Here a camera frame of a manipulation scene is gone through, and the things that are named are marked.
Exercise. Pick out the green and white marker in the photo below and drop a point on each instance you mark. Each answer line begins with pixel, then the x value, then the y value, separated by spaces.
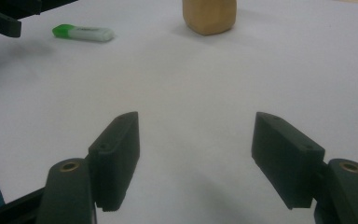
pixel 82 32

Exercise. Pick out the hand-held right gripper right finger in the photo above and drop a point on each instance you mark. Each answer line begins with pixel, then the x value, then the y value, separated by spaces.
pixel 284 161

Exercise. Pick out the light wooden block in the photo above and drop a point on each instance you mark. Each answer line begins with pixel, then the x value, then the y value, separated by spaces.
pixel 209 15

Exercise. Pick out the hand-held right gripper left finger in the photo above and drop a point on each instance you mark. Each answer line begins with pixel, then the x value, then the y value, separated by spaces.
pixel 115 161

